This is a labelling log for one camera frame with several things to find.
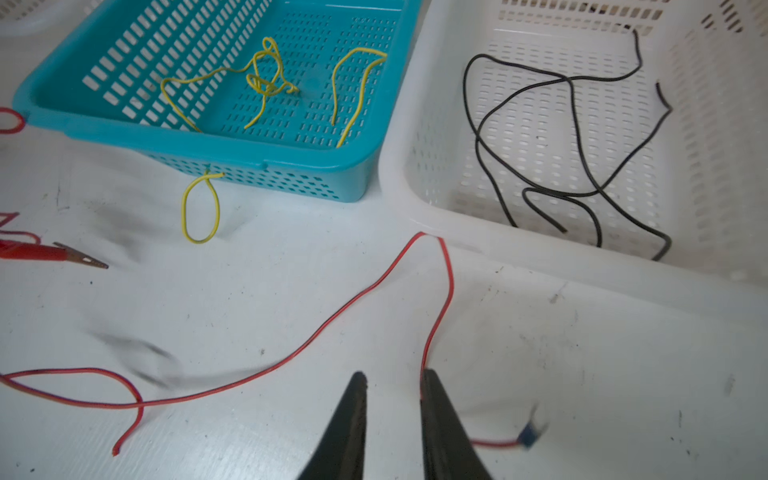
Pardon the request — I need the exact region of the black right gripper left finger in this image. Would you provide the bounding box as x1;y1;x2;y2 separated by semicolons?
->
299;371;367;480

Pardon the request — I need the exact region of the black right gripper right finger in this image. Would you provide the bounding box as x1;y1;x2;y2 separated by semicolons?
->
420;369;491;479

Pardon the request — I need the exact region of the yellow cable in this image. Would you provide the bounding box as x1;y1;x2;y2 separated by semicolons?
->
158;37;389;245

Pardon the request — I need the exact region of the red cable with clip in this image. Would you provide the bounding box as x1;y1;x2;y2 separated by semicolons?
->
0;106;547;457

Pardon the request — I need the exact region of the white plastic basket right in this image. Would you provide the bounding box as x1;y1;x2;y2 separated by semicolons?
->
379;1;767;322

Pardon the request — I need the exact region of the white plastic basket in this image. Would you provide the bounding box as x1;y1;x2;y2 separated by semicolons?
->
1;0;102;39
379;1;767;322

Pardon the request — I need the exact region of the teal plastic basket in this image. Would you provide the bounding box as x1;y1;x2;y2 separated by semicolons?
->
13;1;421;202

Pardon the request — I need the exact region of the white plastic basket left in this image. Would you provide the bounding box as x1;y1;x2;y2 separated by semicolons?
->
1;0;102;39

